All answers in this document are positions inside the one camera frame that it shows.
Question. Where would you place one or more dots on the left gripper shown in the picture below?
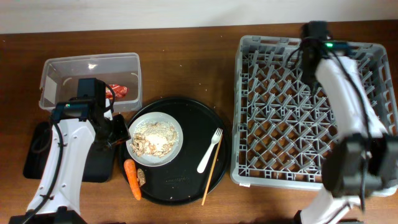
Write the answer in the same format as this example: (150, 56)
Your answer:
(123, 131)

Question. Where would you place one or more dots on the red snack wrapper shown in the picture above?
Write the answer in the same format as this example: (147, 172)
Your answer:
(119, 91)

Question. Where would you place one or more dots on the white plastic fork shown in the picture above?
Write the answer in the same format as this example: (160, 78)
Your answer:
(214, 141)

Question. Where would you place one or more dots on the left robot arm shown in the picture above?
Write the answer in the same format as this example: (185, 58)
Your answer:
(80, 124)

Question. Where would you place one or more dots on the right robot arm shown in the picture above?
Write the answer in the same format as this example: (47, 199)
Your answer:
(364, 161)

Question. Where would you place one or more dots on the grey dishwasher rack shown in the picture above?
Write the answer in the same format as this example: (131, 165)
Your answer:
(283, 131)

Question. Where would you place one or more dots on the orange carrot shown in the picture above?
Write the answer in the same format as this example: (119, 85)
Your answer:
(131, 173)

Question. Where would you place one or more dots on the black rectangular tray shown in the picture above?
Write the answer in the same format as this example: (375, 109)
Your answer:
(98, 167)

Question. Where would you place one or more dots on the grey plate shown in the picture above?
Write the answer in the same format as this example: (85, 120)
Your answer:
(152, 161)

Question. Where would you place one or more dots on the rice and peanut leftovers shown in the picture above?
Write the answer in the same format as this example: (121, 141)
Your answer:
(154, 139)

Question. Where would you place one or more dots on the brown ginger piece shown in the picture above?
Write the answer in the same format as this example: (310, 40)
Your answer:
(141, 177)

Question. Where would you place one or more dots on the clear plastic bin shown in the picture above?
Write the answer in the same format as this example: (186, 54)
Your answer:
(59, 81)

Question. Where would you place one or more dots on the black round tray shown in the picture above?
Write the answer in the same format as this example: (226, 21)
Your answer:
(178, 182)

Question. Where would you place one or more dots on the wooden chopstick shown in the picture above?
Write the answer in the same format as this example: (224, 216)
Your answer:
(210, 175)

